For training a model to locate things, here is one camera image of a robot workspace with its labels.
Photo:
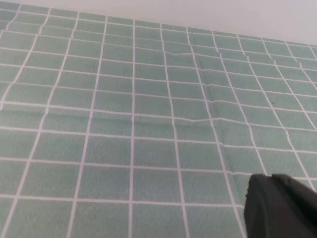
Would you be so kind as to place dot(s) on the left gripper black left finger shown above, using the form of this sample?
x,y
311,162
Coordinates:
x,y
267,213

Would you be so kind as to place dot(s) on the green white checked tablecloth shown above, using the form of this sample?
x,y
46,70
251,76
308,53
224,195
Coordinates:
x,y
128,104

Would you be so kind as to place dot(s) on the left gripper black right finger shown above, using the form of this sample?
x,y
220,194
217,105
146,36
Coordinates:
x,y
294,188

